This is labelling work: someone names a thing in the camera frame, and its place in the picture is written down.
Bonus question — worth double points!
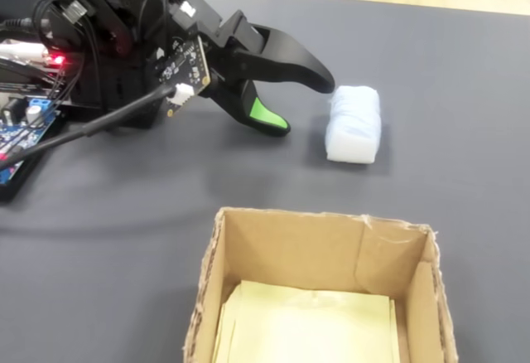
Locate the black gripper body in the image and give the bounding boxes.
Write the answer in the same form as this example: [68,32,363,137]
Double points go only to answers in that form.
[167,0,267,91]

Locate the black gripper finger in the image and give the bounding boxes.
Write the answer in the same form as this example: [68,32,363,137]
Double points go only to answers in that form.
[233,24,336,95]

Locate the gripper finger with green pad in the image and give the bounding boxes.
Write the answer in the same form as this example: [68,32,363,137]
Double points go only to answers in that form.
[210,78,292,138]

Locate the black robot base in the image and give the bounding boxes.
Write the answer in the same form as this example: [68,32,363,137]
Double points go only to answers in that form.
[65,51,167,128]

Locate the open cardboard box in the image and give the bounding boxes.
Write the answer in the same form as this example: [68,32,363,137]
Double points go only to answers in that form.
[181,206,460,363]

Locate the small red LED board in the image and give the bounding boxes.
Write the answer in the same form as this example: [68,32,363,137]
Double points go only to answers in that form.
[41,50,70,70]

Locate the dark grey table mat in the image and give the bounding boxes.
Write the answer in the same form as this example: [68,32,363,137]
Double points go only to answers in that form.
[0,0,530,363]

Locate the white plug connector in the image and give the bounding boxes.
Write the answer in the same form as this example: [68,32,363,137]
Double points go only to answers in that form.
[0,41,49,60]

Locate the yellow paper sheet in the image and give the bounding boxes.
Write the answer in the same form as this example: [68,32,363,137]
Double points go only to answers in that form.
[212,279,402,363]

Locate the blue circuit board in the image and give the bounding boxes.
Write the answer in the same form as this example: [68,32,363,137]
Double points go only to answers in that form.
[0,96,63,186]

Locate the black board holder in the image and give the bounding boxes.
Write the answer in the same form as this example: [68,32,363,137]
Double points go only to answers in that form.
[0,104,68,203]

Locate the black camera circuit board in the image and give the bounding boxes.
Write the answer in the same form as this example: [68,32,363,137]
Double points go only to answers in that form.
[155,35,213,118]

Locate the thin black wire bundle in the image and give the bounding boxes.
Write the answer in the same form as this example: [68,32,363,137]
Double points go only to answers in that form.
[31,0,107,116]

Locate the black power plug cable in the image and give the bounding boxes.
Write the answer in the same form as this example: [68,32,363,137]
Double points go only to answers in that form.
[0,17,35,33]

